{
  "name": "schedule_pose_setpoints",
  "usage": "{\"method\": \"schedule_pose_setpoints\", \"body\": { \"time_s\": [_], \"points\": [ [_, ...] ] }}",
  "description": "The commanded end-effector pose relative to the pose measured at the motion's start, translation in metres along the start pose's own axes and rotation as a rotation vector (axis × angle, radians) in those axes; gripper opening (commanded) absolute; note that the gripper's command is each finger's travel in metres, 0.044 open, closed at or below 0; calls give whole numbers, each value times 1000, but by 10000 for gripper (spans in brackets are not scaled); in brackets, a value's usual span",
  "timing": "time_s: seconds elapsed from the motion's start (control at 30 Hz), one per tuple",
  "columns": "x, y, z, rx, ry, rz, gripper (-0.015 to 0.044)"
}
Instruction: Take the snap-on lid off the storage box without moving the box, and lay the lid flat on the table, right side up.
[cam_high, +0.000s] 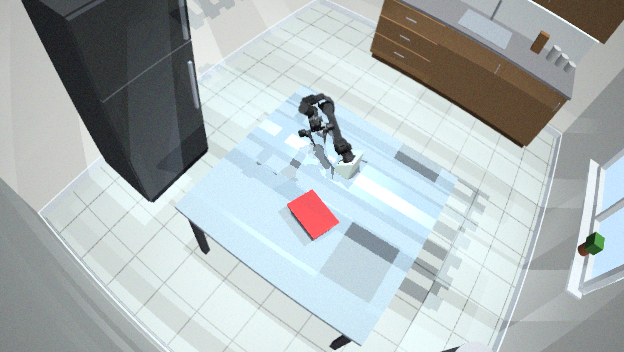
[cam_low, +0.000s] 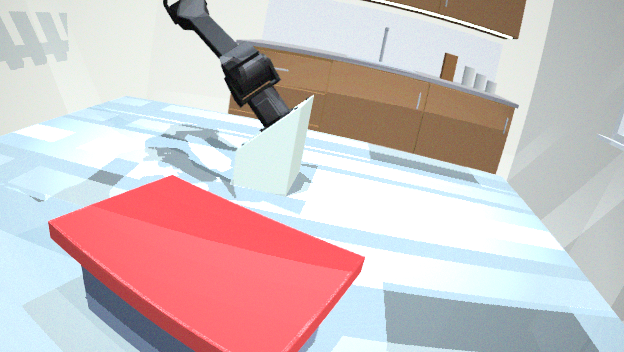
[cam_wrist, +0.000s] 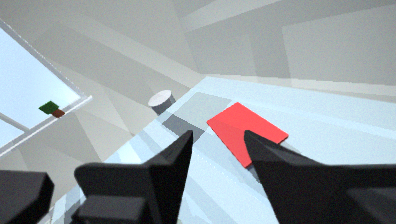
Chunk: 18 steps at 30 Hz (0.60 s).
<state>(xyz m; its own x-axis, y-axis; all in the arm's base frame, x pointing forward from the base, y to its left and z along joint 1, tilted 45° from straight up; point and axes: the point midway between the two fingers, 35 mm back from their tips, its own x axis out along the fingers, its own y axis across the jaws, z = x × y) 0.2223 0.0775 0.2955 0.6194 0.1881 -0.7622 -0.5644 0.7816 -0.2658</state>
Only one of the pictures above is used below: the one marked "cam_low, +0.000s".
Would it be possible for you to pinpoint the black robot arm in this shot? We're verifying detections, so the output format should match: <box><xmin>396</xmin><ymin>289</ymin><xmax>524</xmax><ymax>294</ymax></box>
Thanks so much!
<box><xmin>163</xmin><ymin>0</ymin><xmax>293</xmax><ymax>132</ymax></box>

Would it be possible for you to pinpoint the red box lid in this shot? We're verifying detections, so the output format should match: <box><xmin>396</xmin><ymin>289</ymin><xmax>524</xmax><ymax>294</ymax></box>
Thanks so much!
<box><xmin>48</xmin><ymin>175</ymin><xmax>365</xmax><ymax>352</ymax></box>

